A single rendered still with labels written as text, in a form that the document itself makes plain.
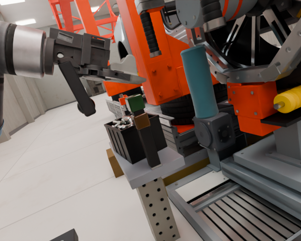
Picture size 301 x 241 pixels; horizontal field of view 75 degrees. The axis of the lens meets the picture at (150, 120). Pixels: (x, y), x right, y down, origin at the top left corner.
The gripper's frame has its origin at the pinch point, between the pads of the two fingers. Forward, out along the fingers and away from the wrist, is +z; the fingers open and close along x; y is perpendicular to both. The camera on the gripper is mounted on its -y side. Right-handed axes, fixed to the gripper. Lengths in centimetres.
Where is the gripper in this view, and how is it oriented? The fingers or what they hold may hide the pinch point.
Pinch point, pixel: (140, 82)
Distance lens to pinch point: 47.8
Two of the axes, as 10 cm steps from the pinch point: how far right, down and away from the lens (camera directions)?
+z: 9.1, 0.8, 4.1
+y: 1.1, -9.9, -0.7
